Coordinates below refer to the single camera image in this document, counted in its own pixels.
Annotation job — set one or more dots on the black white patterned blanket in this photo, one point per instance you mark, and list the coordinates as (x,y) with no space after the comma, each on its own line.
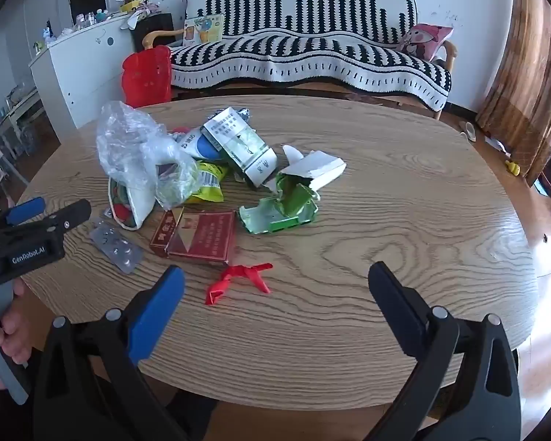
(303,32)

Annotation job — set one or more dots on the brown curtain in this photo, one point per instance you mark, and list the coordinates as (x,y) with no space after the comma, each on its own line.
(523,78)

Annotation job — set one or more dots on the pink cartoon cushion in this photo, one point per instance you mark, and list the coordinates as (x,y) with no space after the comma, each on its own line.
(424,39)

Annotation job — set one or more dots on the red cigarette box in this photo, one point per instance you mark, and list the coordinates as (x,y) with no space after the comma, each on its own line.
(202,239)

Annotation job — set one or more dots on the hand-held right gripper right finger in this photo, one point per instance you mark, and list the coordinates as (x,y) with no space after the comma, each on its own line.
(395,305)

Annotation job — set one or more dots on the blue white figurine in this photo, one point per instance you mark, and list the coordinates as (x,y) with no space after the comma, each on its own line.
(48,33)

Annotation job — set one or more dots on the black box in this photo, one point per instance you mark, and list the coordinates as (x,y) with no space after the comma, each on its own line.
(158,23)

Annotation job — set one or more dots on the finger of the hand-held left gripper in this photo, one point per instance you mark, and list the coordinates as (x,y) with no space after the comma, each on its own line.
(69,219)
(25,209)

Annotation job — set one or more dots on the silver blister pack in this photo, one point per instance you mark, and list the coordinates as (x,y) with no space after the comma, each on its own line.
(117,248)

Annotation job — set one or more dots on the torn green box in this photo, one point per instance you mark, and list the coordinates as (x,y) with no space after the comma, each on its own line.
(284,211)

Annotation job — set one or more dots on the white cardboard box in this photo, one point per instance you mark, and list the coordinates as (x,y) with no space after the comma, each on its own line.
(319,167)

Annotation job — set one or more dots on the person's left hand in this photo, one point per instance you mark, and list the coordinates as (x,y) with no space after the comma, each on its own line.
(16,335)

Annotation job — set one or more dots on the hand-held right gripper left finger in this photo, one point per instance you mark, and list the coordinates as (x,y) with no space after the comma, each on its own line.
(156,317)

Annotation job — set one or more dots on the yellow bowl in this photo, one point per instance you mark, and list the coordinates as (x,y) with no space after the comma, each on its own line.
(130,6)

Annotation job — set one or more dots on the clear plastic bag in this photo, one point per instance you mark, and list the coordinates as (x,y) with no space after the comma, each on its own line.
(128,142)

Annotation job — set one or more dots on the yellow toy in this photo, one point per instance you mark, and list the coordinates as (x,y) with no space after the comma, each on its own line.
(513,166)

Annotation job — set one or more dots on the green white cigarette box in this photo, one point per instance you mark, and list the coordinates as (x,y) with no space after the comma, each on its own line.
(238,147)

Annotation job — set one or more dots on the white side table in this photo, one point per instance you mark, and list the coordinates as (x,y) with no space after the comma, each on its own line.
(20,108)

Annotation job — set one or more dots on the white cabinet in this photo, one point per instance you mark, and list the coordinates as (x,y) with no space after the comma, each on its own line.
(82,69)

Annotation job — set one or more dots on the red white snack packet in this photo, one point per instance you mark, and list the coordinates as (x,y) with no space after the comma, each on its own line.
(140,202)

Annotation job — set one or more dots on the colourful picture book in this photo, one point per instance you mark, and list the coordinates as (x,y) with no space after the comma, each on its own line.
(204,30)

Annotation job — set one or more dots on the blue water jug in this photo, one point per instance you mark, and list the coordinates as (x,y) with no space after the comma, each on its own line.
(27,148)

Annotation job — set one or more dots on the wooden sofa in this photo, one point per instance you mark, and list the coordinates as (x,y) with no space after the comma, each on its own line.
(156,36)

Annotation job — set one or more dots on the white blue paper pack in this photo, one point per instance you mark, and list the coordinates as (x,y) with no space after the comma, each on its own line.
(197,144)

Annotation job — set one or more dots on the white slipper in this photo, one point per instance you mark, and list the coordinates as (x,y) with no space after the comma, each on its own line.
(468,131)

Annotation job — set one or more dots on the red balloon scrap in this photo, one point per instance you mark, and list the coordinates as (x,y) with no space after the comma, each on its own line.
(238,273)

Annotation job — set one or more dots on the white hanging cloth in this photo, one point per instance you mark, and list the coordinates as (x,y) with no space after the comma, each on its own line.
(132,20)

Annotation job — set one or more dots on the teal bottle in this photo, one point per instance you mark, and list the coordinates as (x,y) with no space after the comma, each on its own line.
(102,15)

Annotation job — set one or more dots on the red pig chair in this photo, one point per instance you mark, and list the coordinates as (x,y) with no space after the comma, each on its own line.
(144,78)

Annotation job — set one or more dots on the yellow green snack packet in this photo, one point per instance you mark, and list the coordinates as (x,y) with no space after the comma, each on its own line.
(206,183)

